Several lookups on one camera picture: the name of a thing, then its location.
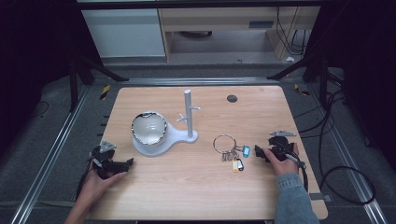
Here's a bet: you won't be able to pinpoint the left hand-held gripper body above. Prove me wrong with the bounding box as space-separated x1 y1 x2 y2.
89 140 127 180

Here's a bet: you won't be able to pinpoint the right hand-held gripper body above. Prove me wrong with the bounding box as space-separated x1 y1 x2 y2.
266 130 297 162

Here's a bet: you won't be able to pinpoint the metal key ring with tags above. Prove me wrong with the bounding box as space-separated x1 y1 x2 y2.
212 133 251 175

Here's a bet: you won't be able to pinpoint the person's right hand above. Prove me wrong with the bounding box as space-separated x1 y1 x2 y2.
262 142 301 177

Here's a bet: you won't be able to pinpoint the person's left hand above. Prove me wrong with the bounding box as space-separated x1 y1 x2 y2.
81 160 129 203

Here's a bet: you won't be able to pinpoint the white bowl with silver rim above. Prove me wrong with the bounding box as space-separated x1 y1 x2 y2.
131 111 169 147

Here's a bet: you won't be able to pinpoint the yellow black tape strip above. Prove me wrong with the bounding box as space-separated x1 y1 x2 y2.
99 84 111 101

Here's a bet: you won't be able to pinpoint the grey stand with pegs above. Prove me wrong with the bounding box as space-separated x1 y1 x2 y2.
132 89 202 158

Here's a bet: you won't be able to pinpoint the black metal stand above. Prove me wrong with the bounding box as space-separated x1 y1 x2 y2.
266 54 331 108
68 55 130 114

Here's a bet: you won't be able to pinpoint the white cabinet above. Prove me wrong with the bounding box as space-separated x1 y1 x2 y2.
80 7 166 59

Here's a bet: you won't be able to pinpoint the light wooden desk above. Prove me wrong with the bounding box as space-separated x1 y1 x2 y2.
157 6 321 63

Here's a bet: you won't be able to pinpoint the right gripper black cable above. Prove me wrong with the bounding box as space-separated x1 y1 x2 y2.
274 140 310 193

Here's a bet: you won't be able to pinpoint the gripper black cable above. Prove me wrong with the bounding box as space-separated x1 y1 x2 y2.
274 140 310 193
74 152 96 201

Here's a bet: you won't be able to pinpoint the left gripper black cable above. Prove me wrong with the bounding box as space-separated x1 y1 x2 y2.
74 152 96 201

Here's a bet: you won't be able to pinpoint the black looped floor cable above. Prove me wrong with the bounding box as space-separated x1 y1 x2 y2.
318 89 377 205

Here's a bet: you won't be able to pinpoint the aluminium floor rail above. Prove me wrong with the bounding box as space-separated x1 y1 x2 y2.
9 84 92 224
306 84 389 224

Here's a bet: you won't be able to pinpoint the thin black floor cable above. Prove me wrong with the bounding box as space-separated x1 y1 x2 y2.
30 100 50 119

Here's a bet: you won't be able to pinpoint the black hanging cables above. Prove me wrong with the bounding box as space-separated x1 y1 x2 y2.
276 7 310 57

